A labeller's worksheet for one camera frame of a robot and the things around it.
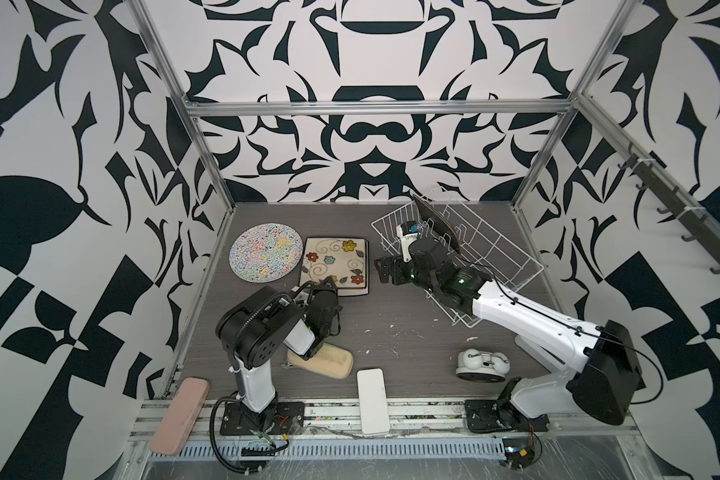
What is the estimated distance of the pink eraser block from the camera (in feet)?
2.34

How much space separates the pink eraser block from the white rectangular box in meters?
0.41

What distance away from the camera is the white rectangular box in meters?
0.70
